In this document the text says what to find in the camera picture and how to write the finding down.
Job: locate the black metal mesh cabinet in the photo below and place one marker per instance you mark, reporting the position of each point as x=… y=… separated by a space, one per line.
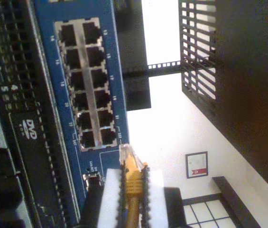
x=243 y=71

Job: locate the black perforated rack post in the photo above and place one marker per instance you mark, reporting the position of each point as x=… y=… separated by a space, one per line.
x=133 y=47

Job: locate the dark wooden beam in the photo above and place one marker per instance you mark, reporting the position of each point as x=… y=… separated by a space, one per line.
x=235 y=204

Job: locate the black rack server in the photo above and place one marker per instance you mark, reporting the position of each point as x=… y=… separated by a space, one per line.
x=17 y=142

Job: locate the framed white certificate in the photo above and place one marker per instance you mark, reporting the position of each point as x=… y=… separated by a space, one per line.
x=196 y=165

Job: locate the blue network switch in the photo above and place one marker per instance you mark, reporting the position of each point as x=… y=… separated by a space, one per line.
x=53 y=71

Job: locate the white paned window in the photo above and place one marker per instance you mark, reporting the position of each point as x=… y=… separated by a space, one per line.
x=207 y=213

